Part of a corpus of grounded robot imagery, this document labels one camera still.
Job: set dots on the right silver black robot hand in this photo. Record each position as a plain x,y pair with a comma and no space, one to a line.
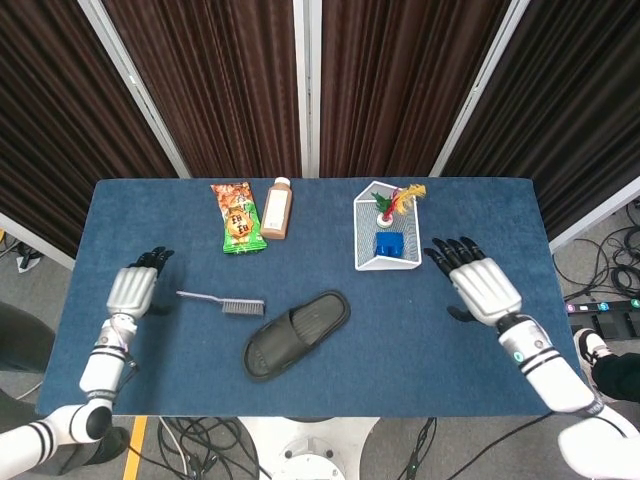
485,290

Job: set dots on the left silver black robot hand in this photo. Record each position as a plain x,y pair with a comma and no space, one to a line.
131,290

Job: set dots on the black rubber slipper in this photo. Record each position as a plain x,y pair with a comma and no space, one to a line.
295,335

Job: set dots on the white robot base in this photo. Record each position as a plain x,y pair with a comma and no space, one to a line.
305,450

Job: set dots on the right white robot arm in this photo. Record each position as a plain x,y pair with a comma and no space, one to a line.
550,375

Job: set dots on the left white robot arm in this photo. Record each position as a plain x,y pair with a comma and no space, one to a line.
100,370

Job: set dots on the blue fabric table cover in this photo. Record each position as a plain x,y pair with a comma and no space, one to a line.
400,350

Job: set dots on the blue plastic block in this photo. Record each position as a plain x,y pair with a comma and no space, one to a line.
389,245

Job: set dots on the colourful feather shuttlecock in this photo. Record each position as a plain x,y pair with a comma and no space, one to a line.
405,197

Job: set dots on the white black sneaker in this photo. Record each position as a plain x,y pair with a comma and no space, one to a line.
590,355

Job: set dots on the green orange snack bag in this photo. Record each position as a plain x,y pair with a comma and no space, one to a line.
240,225

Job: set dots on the black trouser leg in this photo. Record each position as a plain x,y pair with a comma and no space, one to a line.
620,375

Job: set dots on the orange liquid plastic bottle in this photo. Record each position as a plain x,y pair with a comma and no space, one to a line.
276,215

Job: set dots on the brown pleated curtain panel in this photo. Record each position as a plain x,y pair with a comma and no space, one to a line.
575,110
60,125
400,90
225,90

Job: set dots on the white partition base rail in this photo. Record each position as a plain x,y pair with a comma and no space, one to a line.
595,220
35,240

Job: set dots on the white partition post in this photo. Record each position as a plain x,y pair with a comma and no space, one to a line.
307,90
135,90
475,95

